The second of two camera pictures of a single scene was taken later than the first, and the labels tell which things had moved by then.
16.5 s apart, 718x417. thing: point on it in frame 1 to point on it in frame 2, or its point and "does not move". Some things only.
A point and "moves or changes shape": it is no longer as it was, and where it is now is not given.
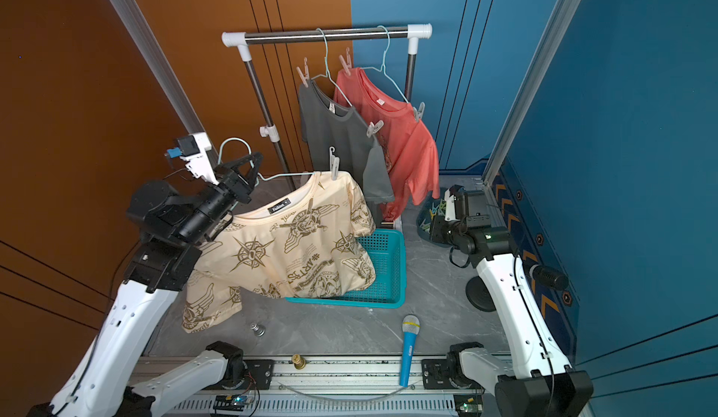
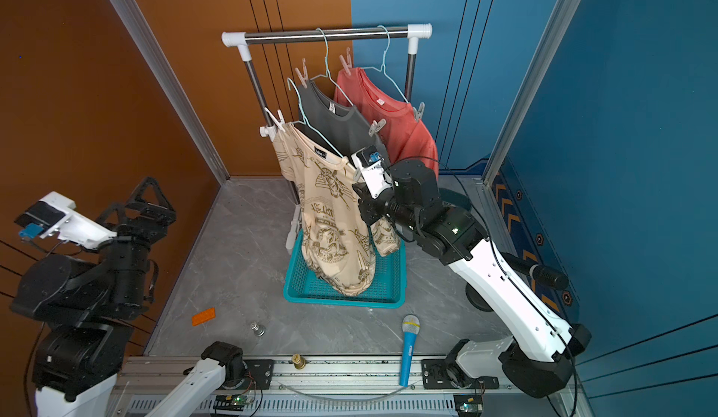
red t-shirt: [409, 149] does not move
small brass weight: [299, 362] does not move
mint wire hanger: [253, 165] to [305, 122]
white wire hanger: [328, 74] does not move
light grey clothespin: [335, 163] to [280, 122]
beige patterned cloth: [310, 246] moves or changes shape
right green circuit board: [469, 404] does not move
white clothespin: [374, 128] does not move
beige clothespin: [304, 77] does not move
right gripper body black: [443, 231] to [376, 208]
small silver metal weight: [259, 329] does not move
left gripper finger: [229, 166] to [154, 204]
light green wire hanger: [382, 66] does not move
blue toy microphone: [410, 326] does not move
